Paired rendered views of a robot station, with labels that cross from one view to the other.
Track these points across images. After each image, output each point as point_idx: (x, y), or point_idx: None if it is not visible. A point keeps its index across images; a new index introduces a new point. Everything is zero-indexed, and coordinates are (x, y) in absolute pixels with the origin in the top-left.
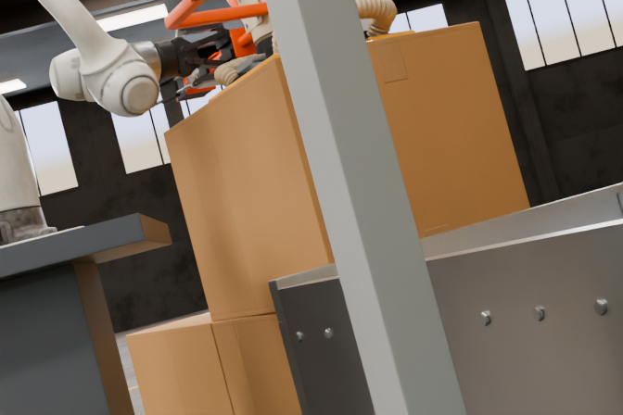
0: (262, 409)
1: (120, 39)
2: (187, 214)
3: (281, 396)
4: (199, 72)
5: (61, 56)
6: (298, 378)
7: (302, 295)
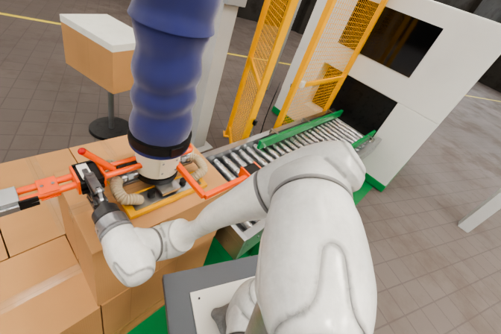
0: (136, 300)
1: (179, 219)
2: (102, 276)
3: (156, 284)
4: (22, 207)
5: (148, 259)
6: (239, 253)
7: (255, 235)
